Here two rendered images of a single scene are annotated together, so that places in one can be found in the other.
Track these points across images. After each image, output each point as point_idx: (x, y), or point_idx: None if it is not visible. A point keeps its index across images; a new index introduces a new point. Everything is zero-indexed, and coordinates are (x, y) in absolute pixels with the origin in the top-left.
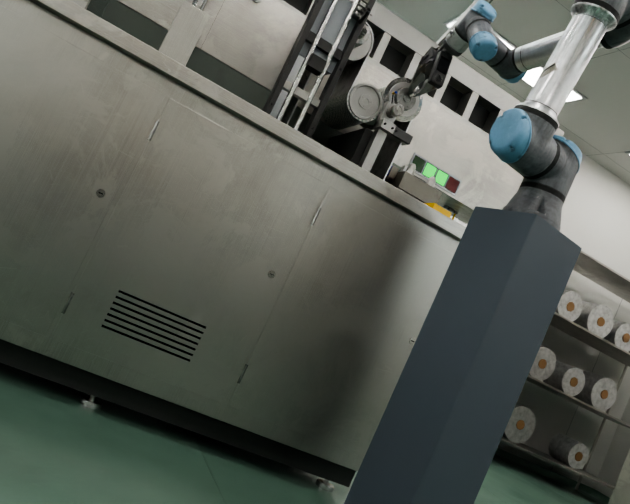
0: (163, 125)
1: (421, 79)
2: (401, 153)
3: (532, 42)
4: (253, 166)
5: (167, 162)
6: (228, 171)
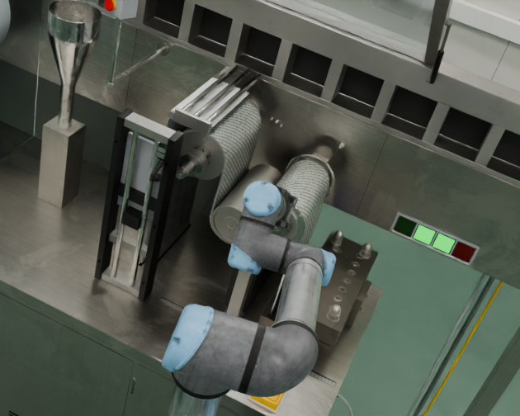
0: None
1: None
2: (380, 212)
3: (289, 273)
4: (66, 341)
5: (4, 333)
6: (49, 343)
